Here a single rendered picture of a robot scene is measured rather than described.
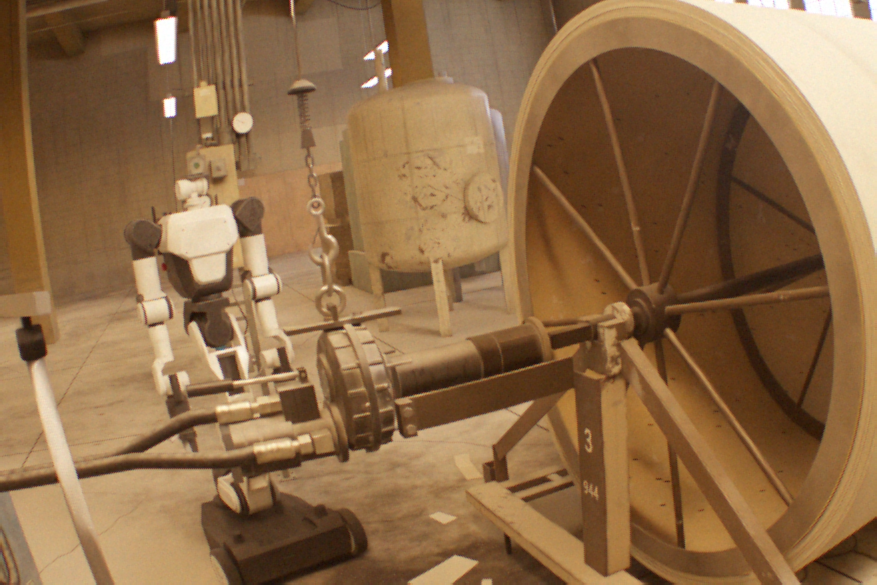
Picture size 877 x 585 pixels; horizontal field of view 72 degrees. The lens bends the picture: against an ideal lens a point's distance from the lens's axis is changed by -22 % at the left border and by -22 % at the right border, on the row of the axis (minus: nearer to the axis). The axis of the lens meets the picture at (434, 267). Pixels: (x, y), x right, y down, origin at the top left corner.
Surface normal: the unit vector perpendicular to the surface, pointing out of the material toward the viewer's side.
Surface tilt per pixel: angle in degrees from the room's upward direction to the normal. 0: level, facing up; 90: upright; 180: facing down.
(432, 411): 90
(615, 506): 90
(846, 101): 55
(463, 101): 90
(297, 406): 90
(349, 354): 42
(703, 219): 100
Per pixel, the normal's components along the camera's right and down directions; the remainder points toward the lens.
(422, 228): -0.11, 0.14
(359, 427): 0.37, 0.39
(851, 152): 0.24, -0.38
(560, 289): 0.33, 0.04
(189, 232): 0.59, 0.01
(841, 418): -0.93, 0.18
